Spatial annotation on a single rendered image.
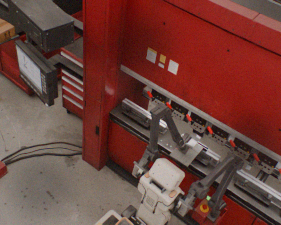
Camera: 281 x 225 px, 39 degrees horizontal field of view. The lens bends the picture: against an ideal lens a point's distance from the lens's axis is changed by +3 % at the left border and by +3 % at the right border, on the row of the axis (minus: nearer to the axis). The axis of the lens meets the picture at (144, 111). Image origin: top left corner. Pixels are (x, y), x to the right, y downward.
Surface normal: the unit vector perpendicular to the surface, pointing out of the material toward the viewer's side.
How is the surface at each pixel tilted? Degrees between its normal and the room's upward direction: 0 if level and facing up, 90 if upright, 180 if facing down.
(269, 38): 90
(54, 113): 0
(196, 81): 90
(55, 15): 0
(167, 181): 47
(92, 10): 90
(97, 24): 90
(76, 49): 0
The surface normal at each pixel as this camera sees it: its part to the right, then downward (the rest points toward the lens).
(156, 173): -0.40, -0.11
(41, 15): 0.12, -0.69
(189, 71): -0.59, 0.53
